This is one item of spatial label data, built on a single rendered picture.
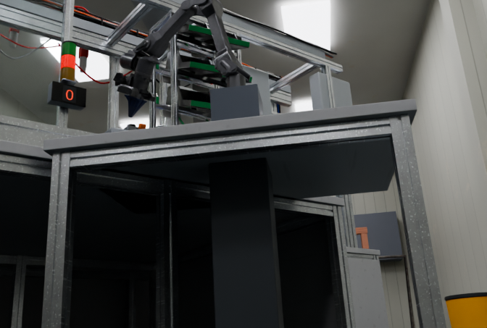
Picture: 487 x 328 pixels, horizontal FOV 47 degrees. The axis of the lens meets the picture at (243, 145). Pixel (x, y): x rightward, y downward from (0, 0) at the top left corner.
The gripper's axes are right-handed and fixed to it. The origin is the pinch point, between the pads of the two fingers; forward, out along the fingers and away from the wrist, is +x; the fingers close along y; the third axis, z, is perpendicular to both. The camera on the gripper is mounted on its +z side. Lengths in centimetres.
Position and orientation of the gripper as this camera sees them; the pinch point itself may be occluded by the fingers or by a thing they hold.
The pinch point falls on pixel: (132, 107)
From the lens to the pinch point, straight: 196.6
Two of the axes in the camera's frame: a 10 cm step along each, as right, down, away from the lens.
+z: -9.3, -2.9, 2.3
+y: -2.3, -0.3, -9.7
